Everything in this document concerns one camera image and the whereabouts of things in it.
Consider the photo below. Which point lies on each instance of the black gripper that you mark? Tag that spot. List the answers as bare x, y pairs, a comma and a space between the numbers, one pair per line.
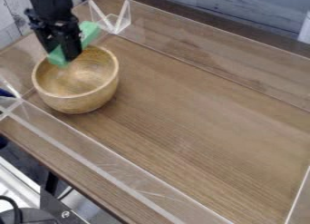
56, 26

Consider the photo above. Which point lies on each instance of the green rectangular block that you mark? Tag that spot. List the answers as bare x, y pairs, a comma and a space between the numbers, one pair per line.
90, 31

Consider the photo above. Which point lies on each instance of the light wooden bowl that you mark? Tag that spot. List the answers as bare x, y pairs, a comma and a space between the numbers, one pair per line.
84, 85

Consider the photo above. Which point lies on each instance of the black table leg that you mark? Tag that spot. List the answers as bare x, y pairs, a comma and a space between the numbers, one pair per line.
52, 183

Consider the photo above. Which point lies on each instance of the clear acrylic corner bracket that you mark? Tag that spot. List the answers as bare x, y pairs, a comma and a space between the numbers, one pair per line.
112, 23

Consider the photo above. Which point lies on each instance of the clear acrylic tray wall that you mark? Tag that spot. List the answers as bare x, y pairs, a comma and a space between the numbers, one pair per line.
203, 142

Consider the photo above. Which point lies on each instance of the black metal bracket with screw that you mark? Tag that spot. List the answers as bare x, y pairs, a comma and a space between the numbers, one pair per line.
61, 211

